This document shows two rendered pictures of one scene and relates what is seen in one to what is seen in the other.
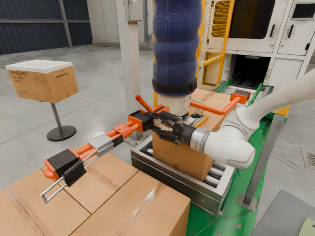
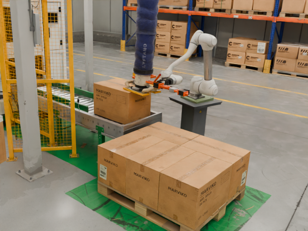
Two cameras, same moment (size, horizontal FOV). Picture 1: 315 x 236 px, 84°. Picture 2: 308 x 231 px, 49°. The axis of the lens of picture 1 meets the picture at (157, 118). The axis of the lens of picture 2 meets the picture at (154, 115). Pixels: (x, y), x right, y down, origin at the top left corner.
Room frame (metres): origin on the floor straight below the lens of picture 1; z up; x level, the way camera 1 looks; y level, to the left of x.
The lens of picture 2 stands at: (0.53, 3.72, 1.98)
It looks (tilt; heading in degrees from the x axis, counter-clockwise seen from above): 19 degrees down; 273
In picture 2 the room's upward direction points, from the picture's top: 3 degrees clockwise
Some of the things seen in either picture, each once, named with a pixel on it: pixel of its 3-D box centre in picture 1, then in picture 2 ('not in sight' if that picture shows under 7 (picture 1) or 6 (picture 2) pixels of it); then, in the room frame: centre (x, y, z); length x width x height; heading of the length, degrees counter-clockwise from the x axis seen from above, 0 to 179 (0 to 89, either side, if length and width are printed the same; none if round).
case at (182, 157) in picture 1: (196, 127); (122, 100); (1.14, -0.30, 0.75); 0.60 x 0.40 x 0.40; 144
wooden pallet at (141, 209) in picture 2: not in sight; (171, 189); (0.47, 0.55, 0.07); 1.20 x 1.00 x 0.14; 145
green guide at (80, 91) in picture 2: (254, 102); (78, 90); (1.94, -1.18, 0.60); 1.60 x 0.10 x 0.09; 145
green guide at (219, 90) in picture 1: (211, 93); (47, 96); (2.25, -0.75, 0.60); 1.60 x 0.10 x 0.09; 145
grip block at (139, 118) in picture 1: (141, 120); (158, 85); (0.68, 0.07, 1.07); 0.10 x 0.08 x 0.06; 50
